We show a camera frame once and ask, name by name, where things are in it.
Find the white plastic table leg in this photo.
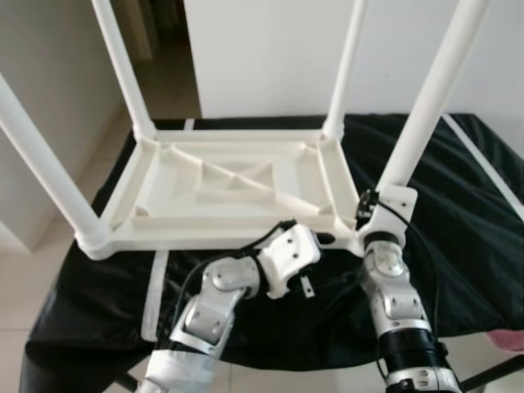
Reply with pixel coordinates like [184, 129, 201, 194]
[378, 0, 490, 191]
[0, 74, 111, 246]
[92, 0, 156, 140]
[322, 0, 368, 140]

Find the white plastic table top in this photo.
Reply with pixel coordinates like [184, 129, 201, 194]
[75, 127, 373, 261]

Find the black cloth table cover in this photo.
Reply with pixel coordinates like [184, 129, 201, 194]
[20, 113, 524, 393]

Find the pink fabric item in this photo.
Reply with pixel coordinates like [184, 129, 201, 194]
[487, 329, 524, 353]

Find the black metal stand leg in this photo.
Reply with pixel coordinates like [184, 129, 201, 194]
[115, 373, 140, 393]
[458, 354, 524, 392]

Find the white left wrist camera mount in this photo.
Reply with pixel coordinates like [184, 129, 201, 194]
[258, 223, 323, 300]

